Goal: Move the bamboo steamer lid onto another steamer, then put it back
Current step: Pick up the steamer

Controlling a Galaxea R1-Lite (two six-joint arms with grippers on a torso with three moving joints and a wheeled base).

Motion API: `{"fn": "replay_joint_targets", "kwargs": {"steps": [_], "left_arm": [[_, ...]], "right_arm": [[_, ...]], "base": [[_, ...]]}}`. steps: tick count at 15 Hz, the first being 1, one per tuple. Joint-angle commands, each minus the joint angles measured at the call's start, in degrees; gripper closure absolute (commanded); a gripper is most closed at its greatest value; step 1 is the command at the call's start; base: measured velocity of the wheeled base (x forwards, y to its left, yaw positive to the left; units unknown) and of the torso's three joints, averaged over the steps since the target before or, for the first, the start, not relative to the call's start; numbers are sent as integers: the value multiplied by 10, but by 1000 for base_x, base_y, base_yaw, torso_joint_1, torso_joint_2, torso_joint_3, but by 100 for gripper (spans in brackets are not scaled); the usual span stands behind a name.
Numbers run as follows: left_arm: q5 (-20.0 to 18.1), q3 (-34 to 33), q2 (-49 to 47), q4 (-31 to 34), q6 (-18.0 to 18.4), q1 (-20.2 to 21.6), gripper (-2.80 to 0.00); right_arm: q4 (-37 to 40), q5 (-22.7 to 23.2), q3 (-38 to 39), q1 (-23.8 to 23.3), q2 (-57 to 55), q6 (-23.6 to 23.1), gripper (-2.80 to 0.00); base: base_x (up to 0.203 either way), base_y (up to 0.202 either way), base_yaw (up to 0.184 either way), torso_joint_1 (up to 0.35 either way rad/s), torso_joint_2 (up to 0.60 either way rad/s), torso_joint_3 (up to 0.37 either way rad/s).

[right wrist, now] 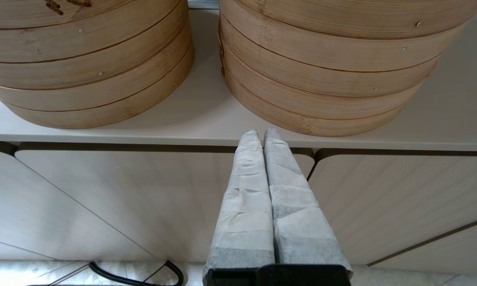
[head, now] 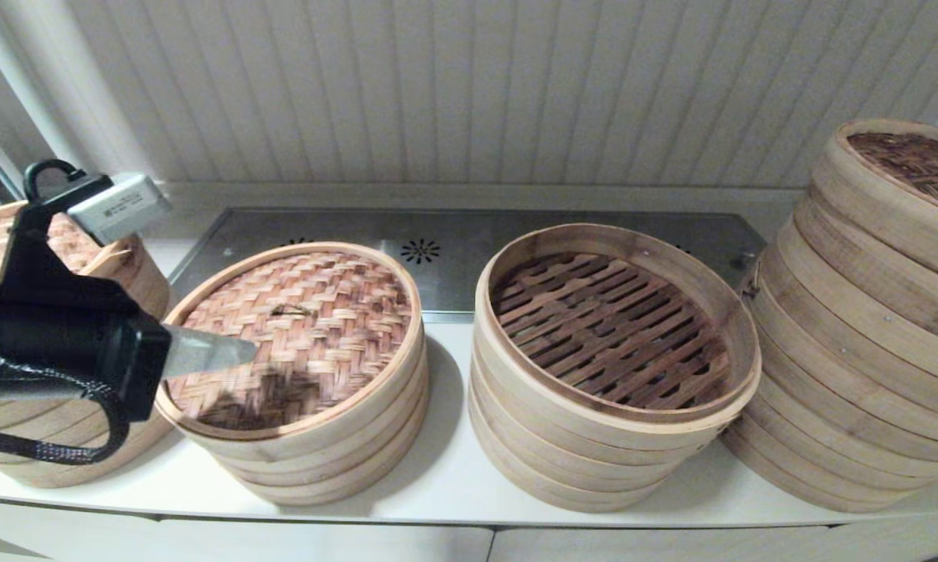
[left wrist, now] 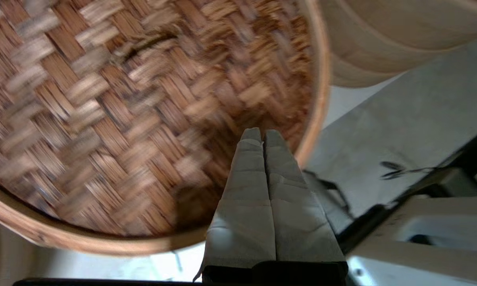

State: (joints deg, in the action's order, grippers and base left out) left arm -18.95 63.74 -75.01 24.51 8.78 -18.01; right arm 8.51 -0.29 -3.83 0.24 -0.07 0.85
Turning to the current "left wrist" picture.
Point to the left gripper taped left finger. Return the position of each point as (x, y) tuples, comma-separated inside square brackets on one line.
[(242, 206)]

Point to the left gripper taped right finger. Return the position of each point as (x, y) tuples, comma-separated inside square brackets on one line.
[(298, 222)]

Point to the pale woven bamboo steamer lid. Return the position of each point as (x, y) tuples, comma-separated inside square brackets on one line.
[(103, 119)]

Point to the white black robot base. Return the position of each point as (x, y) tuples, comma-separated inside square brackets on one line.
[(421, 264)]

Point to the bamboo steamer basket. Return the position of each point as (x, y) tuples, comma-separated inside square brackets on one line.
[(401, 28), (361, 75)]

